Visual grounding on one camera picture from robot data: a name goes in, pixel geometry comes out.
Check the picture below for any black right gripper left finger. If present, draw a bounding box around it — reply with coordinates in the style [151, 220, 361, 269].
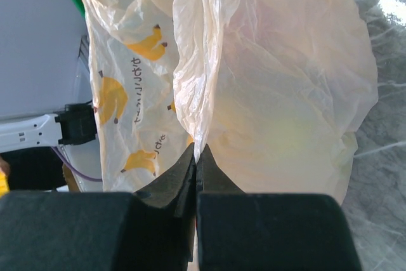
[1, 146, 196, 270]

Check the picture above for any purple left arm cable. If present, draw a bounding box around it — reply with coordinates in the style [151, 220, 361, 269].
[50, 145, 104, 183]

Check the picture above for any orange banana-print plastic bag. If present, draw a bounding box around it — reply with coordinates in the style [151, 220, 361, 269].
[82, 0, 378, 202]

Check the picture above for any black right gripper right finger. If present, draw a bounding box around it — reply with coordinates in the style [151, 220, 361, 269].
[196, 147, 362, 270]

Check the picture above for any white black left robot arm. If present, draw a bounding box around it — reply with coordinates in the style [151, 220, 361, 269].
[1, 103, 97, 153]

